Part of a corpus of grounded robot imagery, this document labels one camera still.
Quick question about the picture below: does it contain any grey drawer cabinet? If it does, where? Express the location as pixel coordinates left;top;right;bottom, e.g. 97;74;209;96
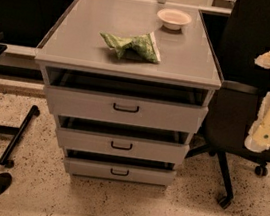
17;0;233;196

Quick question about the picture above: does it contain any grey drawer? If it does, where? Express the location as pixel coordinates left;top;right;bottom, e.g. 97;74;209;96
63;148;176;186
56;116;189;164
45;67;208;133

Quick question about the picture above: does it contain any grey middle drawer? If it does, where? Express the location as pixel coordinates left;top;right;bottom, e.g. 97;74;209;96
56;116;189;164

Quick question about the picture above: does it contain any black table leg base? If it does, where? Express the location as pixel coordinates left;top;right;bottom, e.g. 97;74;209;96
0;105;40;168

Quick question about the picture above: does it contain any green chip bag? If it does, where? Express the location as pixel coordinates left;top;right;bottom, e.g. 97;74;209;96
100;32;161;63

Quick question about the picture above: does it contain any white bowl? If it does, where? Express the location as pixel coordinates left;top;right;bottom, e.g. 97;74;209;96
157;8;192;31

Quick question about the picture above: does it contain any grey bottom drawer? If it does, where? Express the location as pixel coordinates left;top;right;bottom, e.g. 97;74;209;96
63;148;176;186

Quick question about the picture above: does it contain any grey top drawer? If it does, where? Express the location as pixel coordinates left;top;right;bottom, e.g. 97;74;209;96
45;67;208;133

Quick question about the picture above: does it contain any black office chair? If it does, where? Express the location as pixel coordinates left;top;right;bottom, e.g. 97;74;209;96
188;0;270;208

